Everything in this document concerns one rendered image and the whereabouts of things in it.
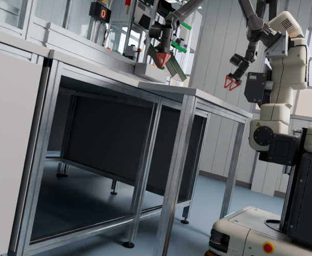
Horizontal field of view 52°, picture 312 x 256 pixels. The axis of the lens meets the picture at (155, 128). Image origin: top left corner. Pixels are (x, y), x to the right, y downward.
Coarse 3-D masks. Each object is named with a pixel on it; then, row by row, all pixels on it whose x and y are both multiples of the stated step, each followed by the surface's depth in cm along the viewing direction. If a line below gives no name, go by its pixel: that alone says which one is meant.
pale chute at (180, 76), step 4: (172, 56) 225; (172, 60) 225; (176, 60) 222; (172, 64) 224; (176, 64) 222; (176, 68) 222; (180, 68) 219; (180, 72) 219; (176, 76) 215; (180, 76) 219; (184, 76) 216; (180, 80) 216; (184, 80) 216
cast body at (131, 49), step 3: (132, 45) 180; (129, 48) 180; (132, 48) 179; (135, 48) 181; (126, 51) 181; (129, 51) 180; (132, 51) 178; (126, 54) 180; (129, 54) 179; (132, 54) 178; (135, 54) 180; (135, 57) 181
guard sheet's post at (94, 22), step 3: (96, 0) 171; (93, 18) 171; (93, 21) 171; (96, 21) 172; (93, 24) 171; (96, 24) 173; (93, 27) 171; (90, 30) 171; (93, 30) 172; (90, 33) 171; (93, 33) 172; (90, 36) 171; (93, 36) 172; (90, 39) 171; (93, 39) 173
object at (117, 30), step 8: (112, 24) 304; (120, 24) 299; (112, 32) 303; (120, 32) 298; (136, 32) 289; (112, 40) 302; (120, 40) 297; (136, 40) 288; (152, 40) 301; (112, 48) 302; (120, 48) 297; (144, 48) 292
